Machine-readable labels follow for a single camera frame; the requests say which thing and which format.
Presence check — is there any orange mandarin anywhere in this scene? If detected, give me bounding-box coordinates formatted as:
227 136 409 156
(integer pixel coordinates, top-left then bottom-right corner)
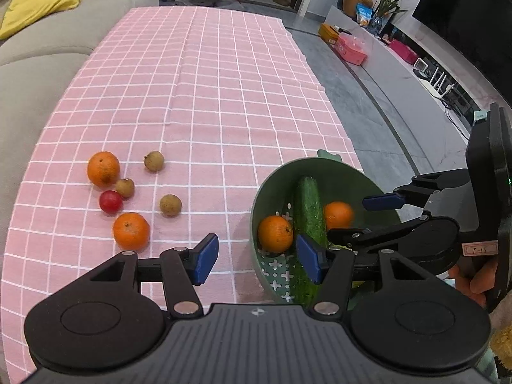
257 215 294 254
324 201 355 230
87 151 121 188
113 212 150 252

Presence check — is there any green cucumber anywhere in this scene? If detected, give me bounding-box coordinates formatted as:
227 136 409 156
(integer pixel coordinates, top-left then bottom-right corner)
289 176 328 307

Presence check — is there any green plastic colander bowl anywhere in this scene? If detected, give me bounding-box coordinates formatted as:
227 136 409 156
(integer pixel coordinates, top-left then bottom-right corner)
250 150 400 304

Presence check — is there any brown longan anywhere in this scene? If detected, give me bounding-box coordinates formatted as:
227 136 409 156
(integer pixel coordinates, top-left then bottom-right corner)
115 178 135 199
144 151 165 172
159 194 182 218

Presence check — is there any red cherry tomato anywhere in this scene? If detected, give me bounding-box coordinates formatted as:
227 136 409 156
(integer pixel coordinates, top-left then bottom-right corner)
99 190 123 214

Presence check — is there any person's hand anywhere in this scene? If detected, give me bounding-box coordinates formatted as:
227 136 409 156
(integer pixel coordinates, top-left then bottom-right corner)
448 256 498 308

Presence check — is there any white wifi router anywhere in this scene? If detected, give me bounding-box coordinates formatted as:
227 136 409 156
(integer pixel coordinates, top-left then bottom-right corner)
419 68 456 100

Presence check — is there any magenta box on shelf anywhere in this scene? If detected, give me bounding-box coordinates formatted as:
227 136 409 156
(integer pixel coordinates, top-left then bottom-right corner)
390 39 417 65

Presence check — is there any pink checkered tablecloth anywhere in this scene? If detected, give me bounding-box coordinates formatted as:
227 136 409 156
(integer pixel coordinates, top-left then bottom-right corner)
1 7 359 383

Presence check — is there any pink box on floor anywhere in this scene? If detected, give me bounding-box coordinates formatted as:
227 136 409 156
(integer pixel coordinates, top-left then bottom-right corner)
334 33 367 66

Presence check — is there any orange box on floor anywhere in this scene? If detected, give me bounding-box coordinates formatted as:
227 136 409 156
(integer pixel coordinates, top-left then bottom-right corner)
318 23 340 45

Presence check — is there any blue snack bag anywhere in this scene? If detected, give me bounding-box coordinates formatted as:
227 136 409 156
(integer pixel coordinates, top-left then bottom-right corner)
356 3 373 27

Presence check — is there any potted green plant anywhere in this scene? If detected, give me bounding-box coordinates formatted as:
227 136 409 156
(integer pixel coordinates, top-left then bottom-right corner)
367 0 405 36

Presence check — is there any black television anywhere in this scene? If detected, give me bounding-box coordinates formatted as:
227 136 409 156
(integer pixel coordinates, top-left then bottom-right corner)
412 0 511 102

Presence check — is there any wooden round vase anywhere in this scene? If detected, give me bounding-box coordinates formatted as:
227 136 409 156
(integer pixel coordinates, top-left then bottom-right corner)
342 0 373 18

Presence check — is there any beige sofa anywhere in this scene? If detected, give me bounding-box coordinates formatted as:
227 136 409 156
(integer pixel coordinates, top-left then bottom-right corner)
0 0 161 225

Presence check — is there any yellow cushion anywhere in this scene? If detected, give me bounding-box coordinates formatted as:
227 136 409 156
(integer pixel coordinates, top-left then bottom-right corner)
1 0 82 40

